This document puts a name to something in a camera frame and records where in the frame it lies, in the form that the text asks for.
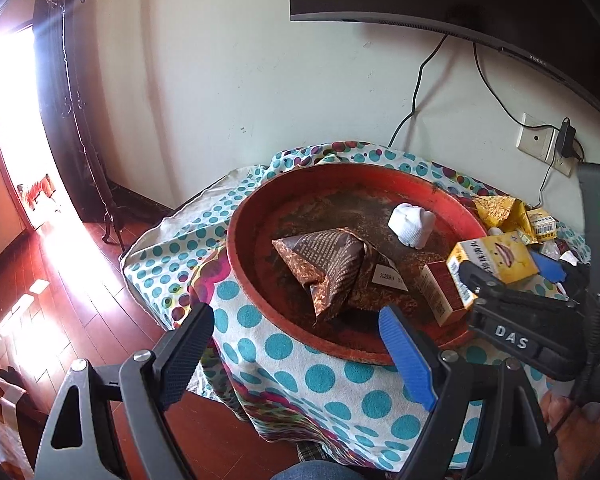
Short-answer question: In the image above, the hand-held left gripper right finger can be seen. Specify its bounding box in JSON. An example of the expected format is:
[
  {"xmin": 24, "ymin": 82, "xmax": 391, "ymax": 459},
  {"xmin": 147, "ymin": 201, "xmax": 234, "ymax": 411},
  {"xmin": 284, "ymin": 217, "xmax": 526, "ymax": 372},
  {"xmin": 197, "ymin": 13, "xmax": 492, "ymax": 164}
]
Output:
[{"xmin": 378, "ymin": 305, "xmax": 561, "ymax": 480}]

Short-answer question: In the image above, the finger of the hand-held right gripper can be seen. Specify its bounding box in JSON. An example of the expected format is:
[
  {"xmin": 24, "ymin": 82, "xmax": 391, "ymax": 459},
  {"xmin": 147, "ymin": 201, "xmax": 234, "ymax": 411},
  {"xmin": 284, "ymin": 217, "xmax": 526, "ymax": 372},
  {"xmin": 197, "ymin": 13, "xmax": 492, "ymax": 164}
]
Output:
[
  {"xmin": 457, "ymin": 259, "xmax": 513, "ymax": 307},
  {"xmin": 529, "ymin": 251, "xmax": 592, "ymax": 302}
]

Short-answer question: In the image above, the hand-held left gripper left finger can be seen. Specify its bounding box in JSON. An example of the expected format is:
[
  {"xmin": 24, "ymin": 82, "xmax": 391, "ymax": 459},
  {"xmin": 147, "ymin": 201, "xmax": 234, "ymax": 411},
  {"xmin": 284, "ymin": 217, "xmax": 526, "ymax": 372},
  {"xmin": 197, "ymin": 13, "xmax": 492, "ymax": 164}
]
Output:
[{"xmin": 34, "ymin": 302, "xmax": 216, "ymax": 480}]

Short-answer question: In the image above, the clear plastic bag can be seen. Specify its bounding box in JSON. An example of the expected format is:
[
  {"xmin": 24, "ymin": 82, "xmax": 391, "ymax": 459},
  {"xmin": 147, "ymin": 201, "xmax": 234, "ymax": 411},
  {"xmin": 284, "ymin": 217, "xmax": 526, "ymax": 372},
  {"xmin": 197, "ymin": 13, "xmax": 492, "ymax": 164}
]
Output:
[{"xmin": 539, "ymin": 240, "xmax": 581, "ymax": 267}]

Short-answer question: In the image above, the yellow box with lips print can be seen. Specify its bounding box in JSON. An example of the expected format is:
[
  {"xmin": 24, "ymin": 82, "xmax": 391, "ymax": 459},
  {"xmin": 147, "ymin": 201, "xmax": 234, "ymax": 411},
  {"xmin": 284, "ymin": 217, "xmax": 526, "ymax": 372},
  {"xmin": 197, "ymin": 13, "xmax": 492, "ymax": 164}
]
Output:
[{"xmin": 446, "ymin": 235, "xmax": 540, "ymax": 309}]

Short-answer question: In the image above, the yellow box with barcode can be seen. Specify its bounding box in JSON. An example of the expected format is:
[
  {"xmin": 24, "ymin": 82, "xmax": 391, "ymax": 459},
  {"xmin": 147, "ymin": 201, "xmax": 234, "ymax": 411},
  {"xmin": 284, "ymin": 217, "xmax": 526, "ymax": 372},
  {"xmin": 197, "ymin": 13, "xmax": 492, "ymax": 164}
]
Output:
[{"xmin": 525, "ymin": 208, "xmax": 559, "ymax": 246}]

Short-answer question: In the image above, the gold crinkled snack bag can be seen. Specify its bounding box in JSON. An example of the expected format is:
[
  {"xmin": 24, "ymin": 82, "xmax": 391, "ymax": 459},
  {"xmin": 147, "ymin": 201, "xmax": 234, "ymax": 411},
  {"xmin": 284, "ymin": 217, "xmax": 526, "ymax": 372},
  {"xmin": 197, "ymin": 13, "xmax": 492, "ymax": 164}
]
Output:
[{"xmin": 472, "ymin": 195, "xmax": 537, "ymax": 247}]

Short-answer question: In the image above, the white sock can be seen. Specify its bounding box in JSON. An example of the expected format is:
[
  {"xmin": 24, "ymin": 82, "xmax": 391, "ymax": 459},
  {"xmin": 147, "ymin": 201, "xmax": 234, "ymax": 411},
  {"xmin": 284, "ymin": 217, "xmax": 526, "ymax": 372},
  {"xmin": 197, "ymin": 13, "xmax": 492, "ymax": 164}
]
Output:
[{"xmin": 388, "ymin": 203, "xmax": 436, "ymax": 250}]

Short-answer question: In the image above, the red round basin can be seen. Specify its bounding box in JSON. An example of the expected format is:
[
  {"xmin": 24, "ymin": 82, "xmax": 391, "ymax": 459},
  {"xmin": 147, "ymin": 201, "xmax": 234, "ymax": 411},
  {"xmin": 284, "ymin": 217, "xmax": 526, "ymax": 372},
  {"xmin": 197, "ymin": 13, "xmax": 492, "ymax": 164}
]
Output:
[{"xmin": 226, "ymin": 161, "xmax": 491, "ymax": 367}]

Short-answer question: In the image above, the person's right hand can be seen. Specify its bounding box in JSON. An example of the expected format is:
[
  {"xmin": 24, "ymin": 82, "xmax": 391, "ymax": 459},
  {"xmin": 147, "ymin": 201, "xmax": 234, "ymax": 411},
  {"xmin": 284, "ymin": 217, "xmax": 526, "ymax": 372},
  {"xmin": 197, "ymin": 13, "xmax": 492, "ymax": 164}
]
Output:
[{"xmin": 540, "ymin": 390, "xmax": 600, "ymax": 463}]

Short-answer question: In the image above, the red carton box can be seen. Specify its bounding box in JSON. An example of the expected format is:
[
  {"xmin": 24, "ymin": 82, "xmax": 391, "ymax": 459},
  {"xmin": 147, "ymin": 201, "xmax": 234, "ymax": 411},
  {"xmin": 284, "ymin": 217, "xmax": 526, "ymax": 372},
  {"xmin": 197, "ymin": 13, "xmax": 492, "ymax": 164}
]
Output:
[{"xmin": 420, "ymin": 260, "xmax": 470, "ymax": 328}]

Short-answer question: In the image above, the polka dot cloth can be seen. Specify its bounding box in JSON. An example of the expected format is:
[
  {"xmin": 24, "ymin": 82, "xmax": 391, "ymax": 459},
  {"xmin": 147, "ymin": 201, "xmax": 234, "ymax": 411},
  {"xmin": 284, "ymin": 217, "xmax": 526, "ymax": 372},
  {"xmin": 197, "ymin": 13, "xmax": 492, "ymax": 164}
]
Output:
[{"xmin": 120, "ymin": 141, "xmax": 593, "ymax": 480}]

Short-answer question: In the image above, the brown printed paper packet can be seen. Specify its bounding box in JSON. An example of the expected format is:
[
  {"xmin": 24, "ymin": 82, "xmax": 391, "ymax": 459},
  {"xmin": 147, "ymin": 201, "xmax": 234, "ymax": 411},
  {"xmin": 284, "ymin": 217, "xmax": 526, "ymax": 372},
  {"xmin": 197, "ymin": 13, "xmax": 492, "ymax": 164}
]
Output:
[{"xmin": 272, "ymin": 227, "xmax": 411, "ymax": 331}]

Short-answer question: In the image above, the plaid cloth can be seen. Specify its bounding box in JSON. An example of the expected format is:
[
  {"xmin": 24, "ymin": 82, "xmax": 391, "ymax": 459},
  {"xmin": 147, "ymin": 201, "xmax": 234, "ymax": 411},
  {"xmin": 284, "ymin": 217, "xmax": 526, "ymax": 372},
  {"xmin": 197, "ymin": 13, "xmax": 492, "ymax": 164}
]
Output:
[{"xmin": 297, "ymin": 440, "xmax": 342, "ymax": 464}]

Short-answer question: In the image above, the black power adapter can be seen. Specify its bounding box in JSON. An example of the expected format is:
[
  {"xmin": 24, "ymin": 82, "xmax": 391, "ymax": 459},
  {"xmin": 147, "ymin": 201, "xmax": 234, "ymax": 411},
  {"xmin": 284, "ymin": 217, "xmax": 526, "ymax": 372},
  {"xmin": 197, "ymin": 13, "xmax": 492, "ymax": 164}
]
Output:
[{"xmin": 555, "ymin": 117, "xmax": 579, "ymax": 159}]

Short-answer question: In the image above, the person's blue jeans leg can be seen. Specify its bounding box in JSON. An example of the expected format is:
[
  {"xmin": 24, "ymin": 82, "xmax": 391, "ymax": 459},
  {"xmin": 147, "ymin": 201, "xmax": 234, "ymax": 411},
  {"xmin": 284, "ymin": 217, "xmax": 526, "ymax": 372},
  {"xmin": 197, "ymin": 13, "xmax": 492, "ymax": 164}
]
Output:
[{"xmin": 275, "ymin": 460, "xmax": 376, "ymax": 480}]

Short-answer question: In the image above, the patchwork cloth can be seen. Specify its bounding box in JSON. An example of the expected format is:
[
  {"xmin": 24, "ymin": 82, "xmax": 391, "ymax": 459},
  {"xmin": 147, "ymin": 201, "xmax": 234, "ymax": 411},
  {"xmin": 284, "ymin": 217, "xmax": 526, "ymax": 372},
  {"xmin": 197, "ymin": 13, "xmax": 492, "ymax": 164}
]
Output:
[{"xmin": 0, "ymin": 370, "xmax": 36, "ymax": 480}]

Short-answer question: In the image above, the black metal coat rack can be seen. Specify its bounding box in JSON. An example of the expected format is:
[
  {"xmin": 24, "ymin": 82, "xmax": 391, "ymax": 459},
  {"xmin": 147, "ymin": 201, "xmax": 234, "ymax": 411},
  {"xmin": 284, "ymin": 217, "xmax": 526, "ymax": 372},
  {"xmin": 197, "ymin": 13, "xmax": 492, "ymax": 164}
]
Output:
[{"xmin": 55, "ymin": 0, "xmax": 131, "ymax": 252}]

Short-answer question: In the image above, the small red object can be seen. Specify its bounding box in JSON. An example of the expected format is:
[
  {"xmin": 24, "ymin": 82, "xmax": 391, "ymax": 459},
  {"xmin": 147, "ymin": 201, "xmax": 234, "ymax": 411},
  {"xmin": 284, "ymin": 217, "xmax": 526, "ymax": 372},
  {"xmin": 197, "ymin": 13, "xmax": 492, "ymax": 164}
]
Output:
[{"xmin": 19, "ymin": 174, "xmax": 57, "ymax": 211}]

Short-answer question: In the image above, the dark curtain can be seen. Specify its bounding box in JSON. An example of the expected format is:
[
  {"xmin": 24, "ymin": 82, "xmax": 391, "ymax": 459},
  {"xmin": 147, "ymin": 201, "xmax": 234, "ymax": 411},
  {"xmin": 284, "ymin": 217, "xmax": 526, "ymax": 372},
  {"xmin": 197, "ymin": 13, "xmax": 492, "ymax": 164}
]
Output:
[{"xmin": 31, "ymin": 0, "xmax": 106, "ymax": 222}]

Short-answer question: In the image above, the thin black adapter cable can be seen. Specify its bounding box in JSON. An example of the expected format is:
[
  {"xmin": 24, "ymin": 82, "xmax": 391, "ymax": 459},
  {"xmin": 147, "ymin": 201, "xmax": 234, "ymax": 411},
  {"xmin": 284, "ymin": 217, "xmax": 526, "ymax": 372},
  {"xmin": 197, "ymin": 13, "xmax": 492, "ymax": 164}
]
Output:
[{"xmin": 538, "ymin": 141, "xmax": 587, "ymax": 207}]

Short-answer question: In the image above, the white wall socket plate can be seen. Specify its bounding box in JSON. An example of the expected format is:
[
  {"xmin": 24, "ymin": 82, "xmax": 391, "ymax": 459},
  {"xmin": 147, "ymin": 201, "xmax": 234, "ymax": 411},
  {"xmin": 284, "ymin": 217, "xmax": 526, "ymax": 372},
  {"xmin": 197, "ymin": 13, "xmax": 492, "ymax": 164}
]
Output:
[
  {"xmin": 516, "ymin": 112, "xmax": 557, "ymax": 163},
  {"xmin": 550, "ymin": 151, "xmax": 579, "ymax": 177}
]

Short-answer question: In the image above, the black television cable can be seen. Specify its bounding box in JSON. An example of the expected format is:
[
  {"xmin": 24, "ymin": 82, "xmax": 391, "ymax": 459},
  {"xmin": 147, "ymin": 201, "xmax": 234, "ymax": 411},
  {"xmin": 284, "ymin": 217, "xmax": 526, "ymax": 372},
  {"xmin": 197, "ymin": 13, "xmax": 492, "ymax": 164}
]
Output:
[
  {"xmin": 473, "ymin": 42, "xmax": 562, "ymax": 132},
  {"xmin": 387, "ymin": 34, "xmax": 450, "ymax": 149}
]

